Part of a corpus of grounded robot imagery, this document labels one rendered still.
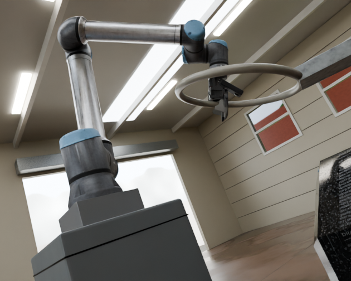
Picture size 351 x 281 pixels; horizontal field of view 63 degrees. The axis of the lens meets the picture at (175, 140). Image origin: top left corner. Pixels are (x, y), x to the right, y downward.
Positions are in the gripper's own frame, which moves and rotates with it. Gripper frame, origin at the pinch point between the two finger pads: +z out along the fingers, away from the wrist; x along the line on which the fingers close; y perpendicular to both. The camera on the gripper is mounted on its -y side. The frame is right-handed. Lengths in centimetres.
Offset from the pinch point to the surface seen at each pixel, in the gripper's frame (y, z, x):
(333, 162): -34.3, 22.6, 25.9
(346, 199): -30, 35, 38
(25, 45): 231, -167, -279
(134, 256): 37, 48, 49
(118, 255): 41, 47, 52
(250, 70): 2.0, -5.1, 46.9
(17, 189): 352, 50, -521
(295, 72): -13.8, -5.7, 43.2
